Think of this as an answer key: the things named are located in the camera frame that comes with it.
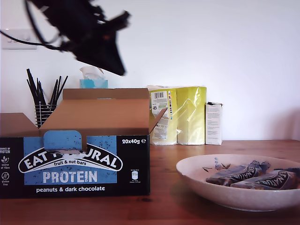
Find Eat Natural protein bars carton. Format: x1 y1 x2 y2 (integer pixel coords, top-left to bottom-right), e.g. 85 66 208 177
0 88 168 199

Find wire straw holder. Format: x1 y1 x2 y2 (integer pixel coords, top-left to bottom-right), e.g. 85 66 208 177
34 104 58 129

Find thick black cable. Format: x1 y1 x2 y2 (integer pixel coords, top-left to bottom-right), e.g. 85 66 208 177
24 0 68 52

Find blue protein snack bar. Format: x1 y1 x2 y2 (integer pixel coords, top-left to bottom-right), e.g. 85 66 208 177
205 164 264 188
230 166 300 191

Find white paper tissue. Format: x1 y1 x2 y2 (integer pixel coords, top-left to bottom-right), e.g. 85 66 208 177
79 66 105 81

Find white floral ceramic plate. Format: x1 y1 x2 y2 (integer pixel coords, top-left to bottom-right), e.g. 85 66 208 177
175 153 300 211

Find teal tissue box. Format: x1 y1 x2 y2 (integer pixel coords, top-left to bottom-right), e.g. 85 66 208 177
79 79 109 89

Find thin black cable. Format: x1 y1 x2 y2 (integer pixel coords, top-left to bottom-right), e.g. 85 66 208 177
0 30 63 45

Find white wall light switch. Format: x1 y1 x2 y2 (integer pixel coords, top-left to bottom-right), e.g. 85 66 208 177
1 28 38 50

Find yellow paper towel pack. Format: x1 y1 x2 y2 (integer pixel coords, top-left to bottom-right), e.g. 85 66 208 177
147 85 207 146

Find small white printed carton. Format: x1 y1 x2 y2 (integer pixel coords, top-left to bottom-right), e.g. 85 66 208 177
205 101 223 145

